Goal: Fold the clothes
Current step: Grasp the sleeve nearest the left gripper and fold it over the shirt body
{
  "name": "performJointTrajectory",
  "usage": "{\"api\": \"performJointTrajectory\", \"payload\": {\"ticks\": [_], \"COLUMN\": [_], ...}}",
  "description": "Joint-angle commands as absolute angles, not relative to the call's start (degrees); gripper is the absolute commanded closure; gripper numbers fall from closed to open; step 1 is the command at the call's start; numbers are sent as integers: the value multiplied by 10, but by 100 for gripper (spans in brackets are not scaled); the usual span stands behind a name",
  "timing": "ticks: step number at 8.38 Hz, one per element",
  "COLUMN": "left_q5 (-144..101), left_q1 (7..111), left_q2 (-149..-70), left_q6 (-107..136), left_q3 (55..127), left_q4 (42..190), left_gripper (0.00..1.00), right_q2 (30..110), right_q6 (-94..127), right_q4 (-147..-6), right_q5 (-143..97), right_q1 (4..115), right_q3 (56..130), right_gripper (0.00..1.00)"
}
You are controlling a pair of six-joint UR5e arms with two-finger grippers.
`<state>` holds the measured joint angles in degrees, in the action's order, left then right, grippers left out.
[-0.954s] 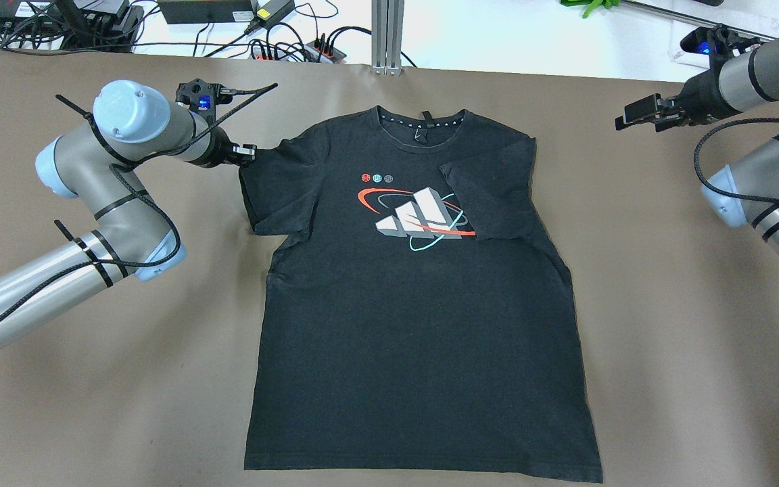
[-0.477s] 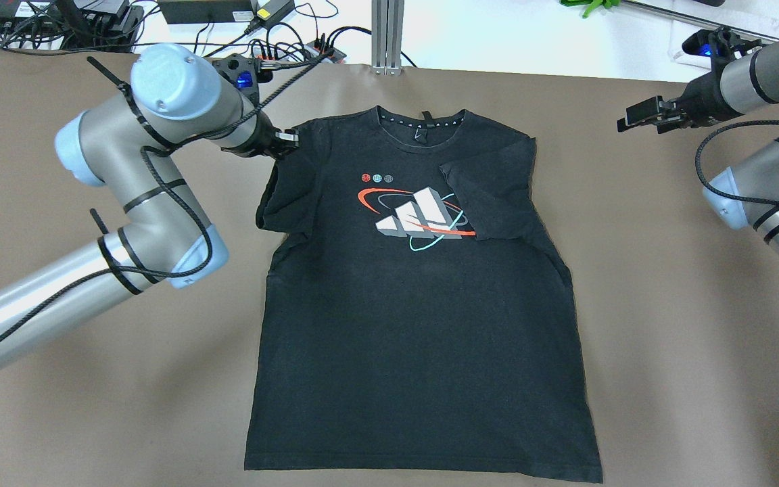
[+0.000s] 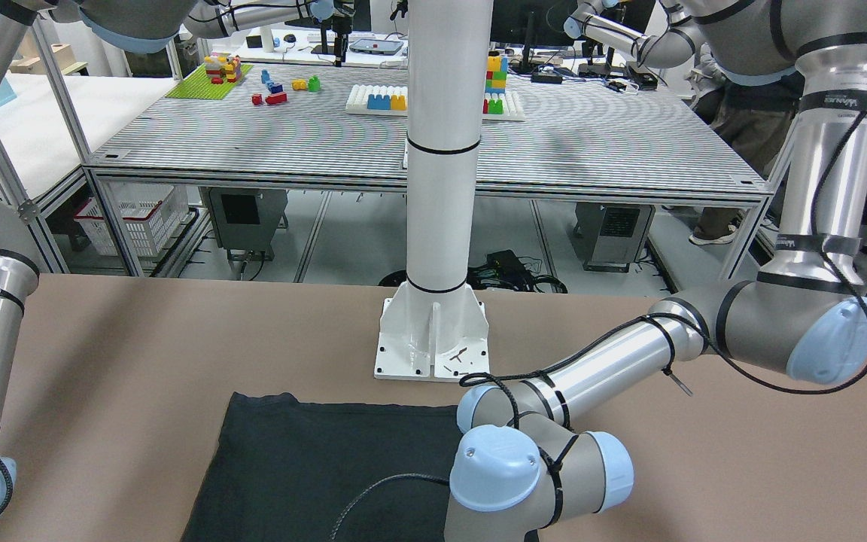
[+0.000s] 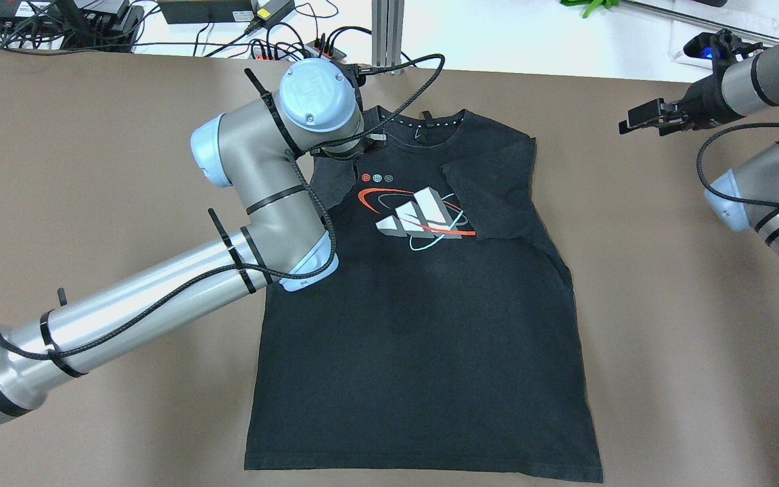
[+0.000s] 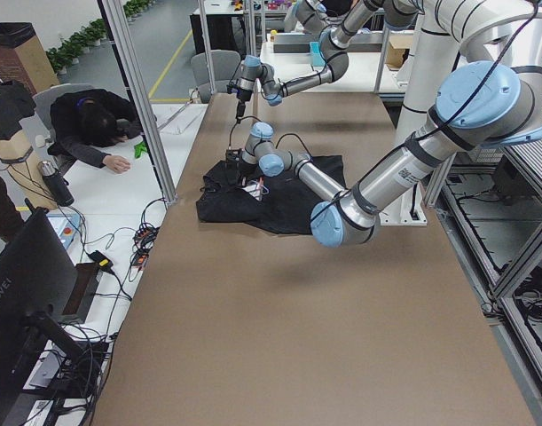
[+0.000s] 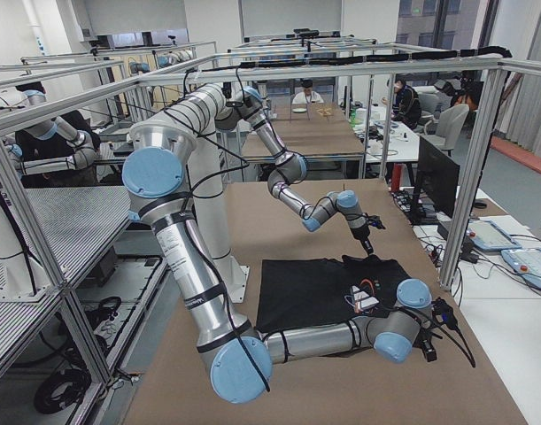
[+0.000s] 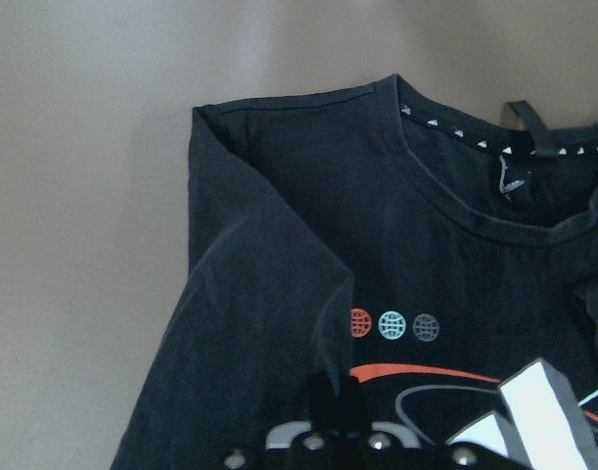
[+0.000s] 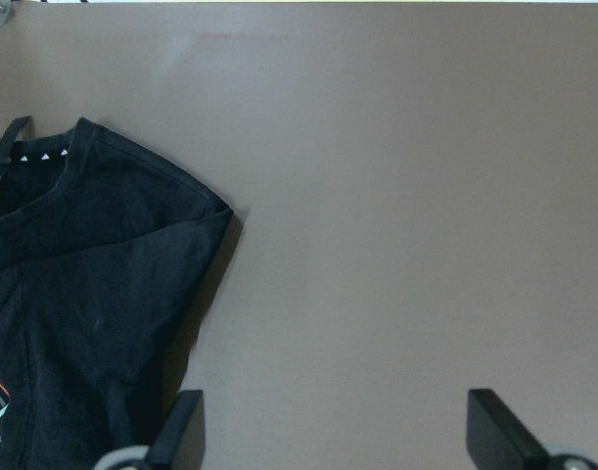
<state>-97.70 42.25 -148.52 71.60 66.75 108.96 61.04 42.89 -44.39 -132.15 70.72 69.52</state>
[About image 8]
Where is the black printed t-shirt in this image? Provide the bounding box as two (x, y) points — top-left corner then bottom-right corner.
(0, 118), (233, 469)

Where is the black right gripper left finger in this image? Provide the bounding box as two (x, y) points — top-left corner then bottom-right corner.
(149, 390), (205, 466)

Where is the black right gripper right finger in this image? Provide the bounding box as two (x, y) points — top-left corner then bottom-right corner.
(466, 389), (555, 470)

